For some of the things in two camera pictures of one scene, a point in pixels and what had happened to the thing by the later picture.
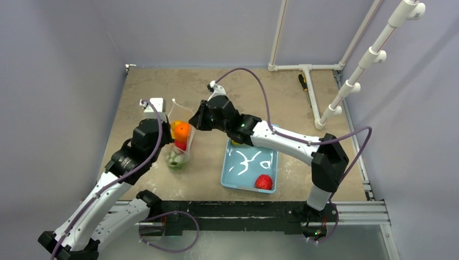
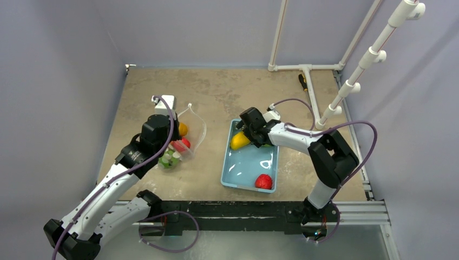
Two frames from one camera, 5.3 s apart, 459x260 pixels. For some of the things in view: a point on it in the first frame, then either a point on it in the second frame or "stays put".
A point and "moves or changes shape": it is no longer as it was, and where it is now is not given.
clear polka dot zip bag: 178,155 moves or changes shape
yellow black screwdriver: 303,80 stays put
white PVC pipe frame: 408,10 stays put
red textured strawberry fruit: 263,182 stays put
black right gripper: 201,115 → 249,132
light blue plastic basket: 243,163 stays put
